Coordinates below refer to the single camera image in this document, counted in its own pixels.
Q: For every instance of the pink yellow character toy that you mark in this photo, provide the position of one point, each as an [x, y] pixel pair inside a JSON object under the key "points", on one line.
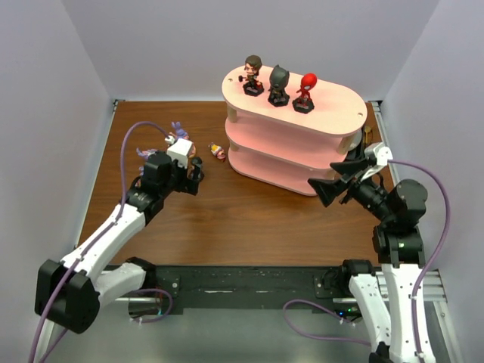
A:
{"points": [[217, 151]]}

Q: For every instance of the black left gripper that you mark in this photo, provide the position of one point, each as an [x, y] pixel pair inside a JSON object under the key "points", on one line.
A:
{"points": [[190, 181]]}

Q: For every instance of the purple bunny toy upright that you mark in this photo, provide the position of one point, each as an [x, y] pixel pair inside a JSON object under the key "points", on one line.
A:
{"points": [[178, 132]]}

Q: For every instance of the purple bunny toy lying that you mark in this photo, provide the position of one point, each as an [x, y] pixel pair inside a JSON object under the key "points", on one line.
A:
{"points": [[145, 154]]}

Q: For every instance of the red spider hero figurine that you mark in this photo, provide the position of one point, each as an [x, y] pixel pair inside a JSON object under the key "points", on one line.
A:
{"points": [[303, 103]]}

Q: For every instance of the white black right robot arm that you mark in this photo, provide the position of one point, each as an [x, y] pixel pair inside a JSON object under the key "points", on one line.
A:
{"points": [[395, 317]]}

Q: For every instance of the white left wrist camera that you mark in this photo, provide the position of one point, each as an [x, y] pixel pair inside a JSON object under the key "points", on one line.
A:
{"points": [[180, 151]]}

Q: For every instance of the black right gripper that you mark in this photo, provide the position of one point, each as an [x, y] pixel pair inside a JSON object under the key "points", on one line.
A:
{"points": [[349, 181]]}

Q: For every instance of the black bat-masked figurine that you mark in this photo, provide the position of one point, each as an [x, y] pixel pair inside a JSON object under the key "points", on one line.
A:
{"points": [[278, 79]]}

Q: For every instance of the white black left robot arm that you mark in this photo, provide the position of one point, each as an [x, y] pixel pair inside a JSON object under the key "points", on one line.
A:
{"points": [[72, 292]]}

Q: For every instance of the black-haired figurine on base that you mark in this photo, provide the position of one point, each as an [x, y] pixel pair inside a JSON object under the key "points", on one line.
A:
{"points": [[200, 172]]}

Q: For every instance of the dark tools behind shelf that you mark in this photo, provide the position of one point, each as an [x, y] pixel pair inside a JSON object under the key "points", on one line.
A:
{"points": [[362, 139]]}

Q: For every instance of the pink donut toy green star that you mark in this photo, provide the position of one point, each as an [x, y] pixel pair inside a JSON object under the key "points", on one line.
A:
{"points": [[193, 150]]}

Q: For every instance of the brown-haired hero figurine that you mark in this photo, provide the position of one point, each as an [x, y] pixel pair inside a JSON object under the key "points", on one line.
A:
{"points": [[251, 85]]}

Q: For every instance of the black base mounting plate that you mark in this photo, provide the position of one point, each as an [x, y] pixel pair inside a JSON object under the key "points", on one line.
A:
{"points": [[252, 287]]}

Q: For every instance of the pink three-tier oval shelf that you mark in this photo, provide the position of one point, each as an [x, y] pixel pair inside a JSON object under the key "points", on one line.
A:
{"points": [[285, 148]]}

